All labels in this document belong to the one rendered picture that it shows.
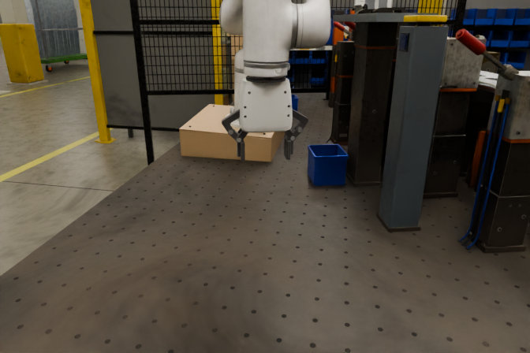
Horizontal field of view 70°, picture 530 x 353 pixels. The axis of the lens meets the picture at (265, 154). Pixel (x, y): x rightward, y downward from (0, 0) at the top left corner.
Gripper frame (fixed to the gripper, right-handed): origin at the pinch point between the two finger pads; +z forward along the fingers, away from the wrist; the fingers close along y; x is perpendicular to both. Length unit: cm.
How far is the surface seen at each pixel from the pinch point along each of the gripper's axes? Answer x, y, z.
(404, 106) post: 0.8, -28.3, -9.3
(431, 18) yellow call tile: 0.4, -31.2, -26.1
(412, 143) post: 1.2, -30.9, -1.7
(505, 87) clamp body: 7.9, -43.7, -14.2
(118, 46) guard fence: -305, 91, 2
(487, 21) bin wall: -214, -206, -24
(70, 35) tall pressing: -1060, 372, 31
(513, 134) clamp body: 11.9, -44.0, -6.4
